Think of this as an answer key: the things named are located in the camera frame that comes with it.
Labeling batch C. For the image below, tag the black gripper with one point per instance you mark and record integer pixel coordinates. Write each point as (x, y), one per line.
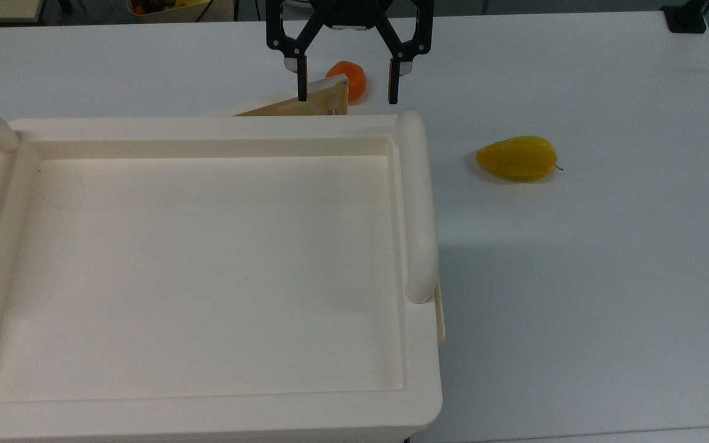
(351, 13)

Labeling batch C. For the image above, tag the orange tangerine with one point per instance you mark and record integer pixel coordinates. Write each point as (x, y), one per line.
(353, 77)

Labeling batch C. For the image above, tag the bowl of fruit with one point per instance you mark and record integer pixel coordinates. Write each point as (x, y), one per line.
(170, 7)

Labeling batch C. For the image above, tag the yellow starfruit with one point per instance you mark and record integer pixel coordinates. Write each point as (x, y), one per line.
(517, 159)

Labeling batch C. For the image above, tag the cream plastic tray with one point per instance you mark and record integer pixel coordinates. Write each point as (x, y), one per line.
(207, 277)

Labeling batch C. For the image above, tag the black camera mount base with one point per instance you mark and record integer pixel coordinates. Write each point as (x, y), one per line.
(685, 18)

